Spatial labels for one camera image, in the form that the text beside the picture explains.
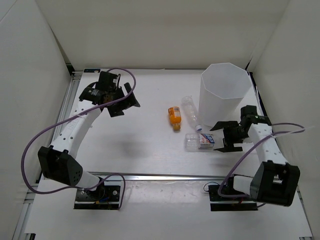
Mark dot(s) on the small blue white sticker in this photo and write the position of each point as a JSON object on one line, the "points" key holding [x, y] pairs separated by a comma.
{"points": [[91, 70]]}

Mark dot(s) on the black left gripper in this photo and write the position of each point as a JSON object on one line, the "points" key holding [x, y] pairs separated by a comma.
{"points": [[115, 111]]}

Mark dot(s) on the white plastic bin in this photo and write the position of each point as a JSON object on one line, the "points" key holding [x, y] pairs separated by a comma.
{"points": [[222, 87]]}

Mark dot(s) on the clear bottle blue-white label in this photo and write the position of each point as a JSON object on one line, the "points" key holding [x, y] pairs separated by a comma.
{"points": [[195, 142]]}

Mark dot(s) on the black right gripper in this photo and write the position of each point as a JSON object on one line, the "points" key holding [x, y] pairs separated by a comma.
{"points": [[220, 125]]}

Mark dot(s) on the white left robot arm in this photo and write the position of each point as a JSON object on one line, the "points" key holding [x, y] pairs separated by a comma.
{"points": [[58, 160]]}

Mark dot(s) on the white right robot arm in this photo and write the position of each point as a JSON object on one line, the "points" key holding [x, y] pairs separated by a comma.
{"points": [[275, 182]]}

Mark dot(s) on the clear plastic bottle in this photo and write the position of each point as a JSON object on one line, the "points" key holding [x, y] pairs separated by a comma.
{"points": [[191, 113]]}

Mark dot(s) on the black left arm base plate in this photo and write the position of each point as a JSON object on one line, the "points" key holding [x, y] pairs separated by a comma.
{"points": [[108, 198]]}

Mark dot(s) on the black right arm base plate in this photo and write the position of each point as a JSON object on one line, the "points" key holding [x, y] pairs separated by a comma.
{"points": [[227, 204]]}

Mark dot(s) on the orange plastic bottle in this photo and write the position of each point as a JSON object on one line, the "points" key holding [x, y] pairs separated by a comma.
{"points": [[175, 118]]}

